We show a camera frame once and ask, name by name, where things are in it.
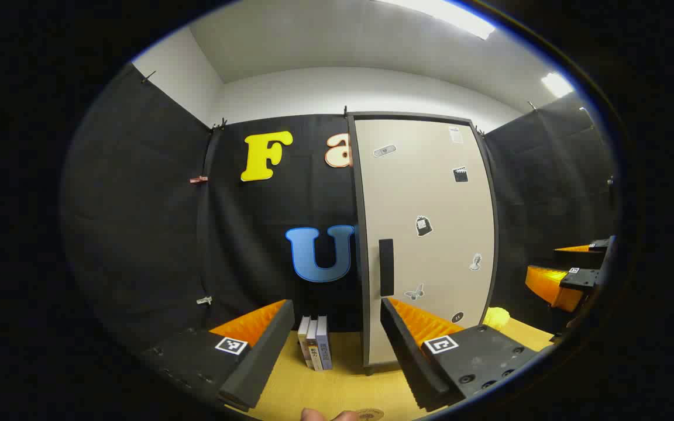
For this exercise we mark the cream book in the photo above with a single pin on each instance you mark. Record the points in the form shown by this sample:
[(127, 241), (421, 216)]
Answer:
[(303, 333)]

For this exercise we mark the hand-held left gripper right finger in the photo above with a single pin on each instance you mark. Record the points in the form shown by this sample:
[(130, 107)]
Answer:
[(410, 356)]

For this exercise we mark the white clip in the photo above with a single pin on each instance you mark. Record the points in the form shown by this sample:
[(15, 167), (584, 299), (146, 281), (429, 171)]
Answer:
[(204, 300)]

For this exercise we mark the pink clip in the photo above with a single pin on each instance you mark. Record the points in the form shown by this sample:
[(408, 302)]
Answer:
[(199, 179)]

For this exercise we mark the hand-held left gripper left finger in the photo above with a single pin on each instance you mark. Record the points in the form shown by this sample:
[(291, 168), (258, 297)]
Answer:
[(261, 356)]

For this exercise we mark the yellow foam toy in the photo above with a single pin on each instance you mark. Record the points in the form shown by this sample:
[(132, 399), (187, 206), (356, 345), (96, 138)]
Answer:
[(496, 317)]

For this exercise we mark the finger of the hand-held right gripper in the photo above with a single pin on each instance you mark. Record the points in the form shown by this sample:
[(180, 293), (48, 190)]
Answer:
[(600, 244), (583, 279)]

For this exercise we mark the long ceiling light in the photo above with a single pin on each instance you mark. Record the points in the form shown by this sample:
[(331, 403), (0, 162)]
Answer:
[(448, 14)]

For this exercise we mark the small ceiling light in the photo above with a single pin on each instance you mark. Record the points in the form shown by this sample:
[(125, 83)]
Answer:
[(557, 85)]

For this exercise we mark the white book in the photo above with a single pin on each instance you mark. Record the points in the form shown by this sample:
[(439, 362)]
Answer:
[(312, 351)]

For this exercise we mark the black backdrop cloth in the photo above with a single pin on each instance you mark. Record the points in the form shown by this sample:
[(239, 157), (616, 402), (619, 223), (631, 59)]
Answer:
[(138, 234)]

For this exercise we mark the beige cabinet door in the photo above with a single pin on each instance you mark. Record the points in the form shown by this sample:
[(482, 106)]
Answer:
[(425, 193)]

